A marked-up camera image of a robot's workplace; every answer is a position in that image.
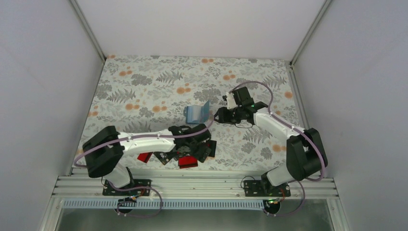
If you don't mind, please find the teal leather card holder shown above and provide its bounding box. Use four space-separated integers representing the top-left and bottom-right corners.
183 101 211 124

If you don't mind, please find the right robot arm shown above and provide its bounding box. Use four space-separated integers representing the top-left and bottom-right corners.
215 87 328 196

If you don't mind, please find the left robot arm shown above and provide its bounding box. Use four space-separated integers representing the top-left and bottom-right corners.
82 124 212 195

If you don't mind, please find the red card bottom centre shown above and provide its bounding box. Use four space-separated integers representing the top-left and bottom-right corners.
178 156 198 169

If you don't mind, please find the red card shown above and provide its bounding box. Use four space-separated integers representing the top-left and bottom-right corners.
137 153 153 163
178 156 198 169

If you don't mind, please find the black card far right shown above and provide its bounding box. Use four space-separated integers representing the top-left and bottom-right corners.
206 140 217 158

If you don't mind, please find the black card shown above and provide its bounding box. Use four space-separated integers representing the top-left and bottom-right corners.
153 152 174 165
206 140 217 158

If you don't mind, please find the black card lower left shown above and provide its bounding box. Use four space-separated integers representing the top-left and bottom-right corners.
153 152 174 165

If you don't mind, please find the red card far left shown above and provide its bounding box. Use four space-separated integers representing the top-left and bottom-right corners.
137 153 153 163

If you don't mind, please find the floral table mat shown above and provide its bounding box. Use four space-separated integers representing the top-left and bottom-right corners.
80 55 300 171

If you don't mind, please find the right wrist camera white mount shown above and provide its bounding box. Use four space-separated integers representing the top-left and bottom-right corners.
222 92 237 110

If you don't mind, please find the perforated cable duct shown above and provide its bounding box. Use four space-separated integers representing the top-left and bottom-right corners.
63 198 277 210

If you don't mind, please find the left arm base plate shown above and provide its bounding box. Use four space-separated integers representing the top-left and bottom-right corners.
102 179 152 197

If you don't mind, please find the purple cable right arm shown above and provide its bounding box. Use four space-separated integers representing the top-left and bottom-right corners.
228 80 326 182

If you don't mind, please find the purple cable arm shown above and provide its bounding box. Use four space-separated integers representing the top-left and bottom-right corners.
73 118 216 169
228 80 326 182

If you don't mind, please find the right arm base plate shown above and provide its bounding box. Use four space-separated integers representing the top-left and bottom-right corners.
243 180 291 197

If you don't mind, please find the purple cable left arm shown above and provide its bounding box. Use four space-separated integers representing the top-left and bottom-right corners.
73 118 216 169

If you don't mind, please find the aluminium rail base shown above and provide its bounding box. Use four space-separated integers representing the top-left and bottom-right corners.
52 168 339 199

